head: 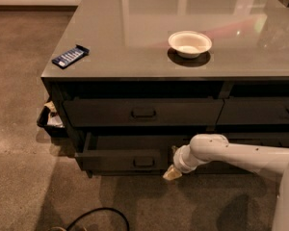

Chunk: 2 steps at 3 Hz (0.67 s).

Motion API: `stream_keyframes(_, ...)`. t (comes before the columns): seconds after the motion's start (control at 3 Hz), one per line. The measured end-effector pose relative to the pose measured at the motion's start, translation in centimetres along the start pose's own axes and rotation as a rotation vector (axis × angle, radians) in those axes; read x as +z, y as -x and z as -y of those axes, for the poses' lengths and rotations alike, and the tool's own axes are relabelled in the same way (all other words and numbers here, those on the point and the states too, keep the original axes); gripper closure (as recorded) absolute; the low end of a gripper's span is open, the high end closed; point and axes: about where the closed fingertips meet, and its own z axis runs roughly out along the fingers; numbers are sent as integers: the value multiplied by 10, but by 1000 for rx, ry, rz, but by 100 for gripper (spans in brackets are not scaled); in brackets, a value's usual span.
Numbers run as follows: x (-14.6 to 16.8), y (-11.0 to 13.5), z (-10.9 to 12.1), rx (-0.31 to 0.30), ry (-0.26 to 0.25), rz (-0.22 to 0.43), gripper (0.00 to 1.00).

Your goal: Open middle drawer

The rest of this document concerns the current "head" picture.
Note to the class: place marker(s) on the white paper bowl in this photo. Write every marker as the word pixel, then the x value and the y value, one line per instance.
pixel 189 44

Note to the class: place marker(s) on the black bin with trash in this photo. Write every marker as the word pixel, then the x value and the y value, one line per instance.
pixel 50 121

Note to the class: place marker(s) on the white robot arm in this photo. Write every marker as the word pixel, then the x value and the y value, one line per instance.
pixel 265 161

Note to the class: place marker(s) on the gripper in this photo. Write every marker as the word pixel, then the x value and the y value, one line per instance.
pixel 179 160

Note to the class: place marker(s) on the dark grey drawer cabinet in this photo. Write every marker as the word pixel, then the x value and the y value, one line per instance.
pixel 130 57

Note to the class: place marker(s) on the drawer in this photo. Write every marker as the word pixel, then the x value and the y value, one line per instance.
pixel 136 154
pixel 142 112
pixel 255 111
pixel 265 139

